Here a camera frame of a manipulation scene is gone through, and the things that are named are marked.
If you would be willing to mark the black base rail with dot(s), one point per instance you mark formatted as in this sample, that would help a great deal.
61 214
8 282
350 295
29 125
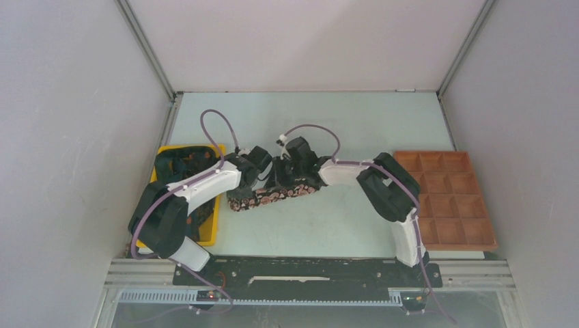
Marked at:
333 279

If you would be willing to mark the yellow plastic bin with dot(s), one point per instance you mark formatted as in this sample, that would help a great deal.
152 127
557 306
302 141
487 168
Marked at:
170 222

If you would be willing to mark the white slotted cable duct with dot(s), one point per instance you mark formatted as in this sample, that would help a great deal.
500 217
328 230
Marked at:
201 297

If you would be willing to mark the brown compartment tray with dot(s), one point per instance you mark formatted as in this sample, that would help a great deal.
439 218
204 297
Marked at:
453 216

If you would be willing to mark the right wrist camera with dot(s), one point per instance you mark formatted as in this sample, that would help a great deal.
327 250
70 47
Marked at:
298 150

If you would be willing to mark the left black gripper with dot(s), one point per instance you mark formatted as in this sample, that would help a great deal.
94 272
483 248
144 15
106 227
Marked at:
233 193

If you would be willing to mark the pile of dark ties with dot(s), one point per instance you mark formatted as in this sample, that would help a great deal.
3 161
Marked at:
175 163

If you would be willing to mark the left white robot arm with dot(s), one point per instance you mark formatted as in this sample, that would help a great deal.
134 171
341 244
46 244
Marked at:
197 190

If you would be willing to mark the pink rose floral tie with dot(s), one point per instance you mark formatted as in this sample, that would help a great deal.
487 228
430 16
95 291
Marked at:
245 199

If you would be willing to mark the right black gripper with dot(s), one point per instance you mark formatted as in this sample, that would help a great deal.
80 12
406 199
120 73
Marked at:
277 178

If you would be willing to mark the aluminium frame rail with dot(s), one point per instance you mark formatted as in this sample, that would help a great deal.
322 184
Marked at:
456 275

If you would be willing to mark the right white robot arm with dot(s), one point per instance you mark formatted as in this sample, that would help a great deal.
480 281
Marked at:
392 192

